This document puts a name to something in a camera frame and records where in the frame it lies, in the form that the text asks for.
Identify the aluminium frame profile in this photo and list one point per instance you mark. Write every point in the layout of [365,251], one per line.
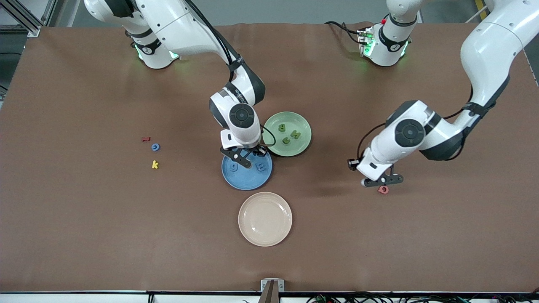
[25,19]

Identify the green letter W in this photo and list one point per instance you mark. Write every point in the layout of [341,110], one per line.
[296,134]

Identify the green plate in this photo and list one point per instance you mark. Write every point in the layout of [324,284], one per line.
[301,147]

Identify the beige plate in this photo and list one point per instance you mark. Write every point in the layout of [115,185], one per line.
[265,219]

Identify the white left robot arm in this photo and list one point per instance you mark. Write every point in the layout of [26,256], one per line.
[488,50]

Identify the blue plate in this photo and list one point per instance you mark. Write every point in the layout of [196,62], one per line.
[246,181]

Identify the blue letter G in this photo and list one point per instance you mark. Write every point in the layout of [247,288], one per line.
[153,147]

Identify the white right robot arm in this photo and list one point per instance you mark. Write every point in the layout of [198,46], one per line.
[177,25]

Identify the pink letter Q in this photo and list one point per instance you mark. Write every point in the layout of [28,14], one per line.
[380,190]

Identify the yellow letter k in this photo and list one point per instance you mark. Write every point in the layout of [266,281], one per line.
[154,164]

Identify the table cover sheet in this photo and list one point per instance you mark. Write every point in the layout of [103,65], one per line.
[84,235]

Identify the blue letter E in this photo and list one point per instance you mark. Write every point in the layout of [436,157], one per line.
[260,167]

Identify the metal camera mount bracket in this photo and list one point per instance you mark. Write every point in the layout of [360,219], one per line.
[272,286]

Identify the white table edge rail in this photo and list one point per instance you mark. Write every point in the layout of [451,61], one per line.
[84,298]

